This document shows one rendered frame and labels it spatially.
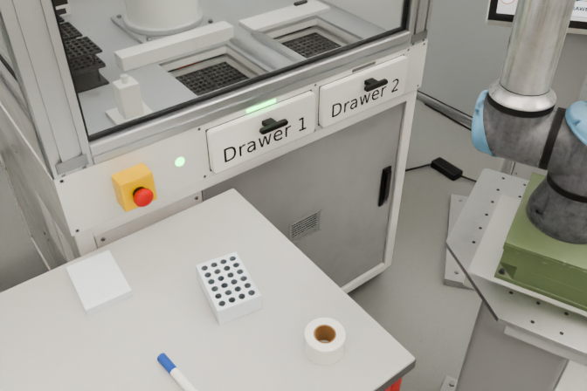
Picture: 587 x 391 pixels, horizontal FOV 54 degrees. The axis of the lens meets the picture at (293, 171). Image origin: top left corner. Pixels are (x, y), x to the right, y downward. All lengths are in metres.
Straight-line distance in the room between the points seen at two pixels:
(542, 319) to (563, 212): 0.20
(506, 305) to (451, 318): 0.96
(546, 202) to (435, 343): 0.97
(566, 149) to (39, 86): 0.90
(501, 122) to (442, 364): 1.09
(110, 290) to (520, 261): 0.77
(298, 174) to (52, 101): 0.70
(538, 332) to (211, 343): 0.58
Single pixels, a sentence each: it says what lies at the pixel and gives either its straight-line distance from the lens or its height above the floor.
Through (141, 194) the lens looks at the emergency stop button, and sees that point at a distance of 1.17.
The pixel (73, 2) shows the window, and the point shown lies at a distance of 1.06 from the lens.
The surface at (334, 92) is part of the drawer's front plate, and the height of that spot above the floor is 0.91.
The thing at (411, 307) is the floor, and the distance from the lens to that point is 2.12.
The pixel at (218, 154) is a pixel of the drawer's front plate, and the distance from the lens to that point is 1.28.
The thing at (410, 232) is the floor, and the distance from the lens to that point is 2.39.
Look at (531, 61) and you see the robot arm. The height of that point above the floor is 1.18.
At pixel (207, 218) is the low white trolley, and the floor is 0.76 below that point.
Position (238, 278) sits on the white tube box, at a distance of 1.10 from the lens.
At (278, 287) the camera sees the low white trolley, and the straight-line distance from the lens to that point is 1.13.
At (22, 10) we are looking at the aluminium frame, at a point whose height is 1.27.
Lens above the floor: 1.61
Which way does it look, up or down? 37 degrees down
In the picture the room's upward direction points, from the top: straight up
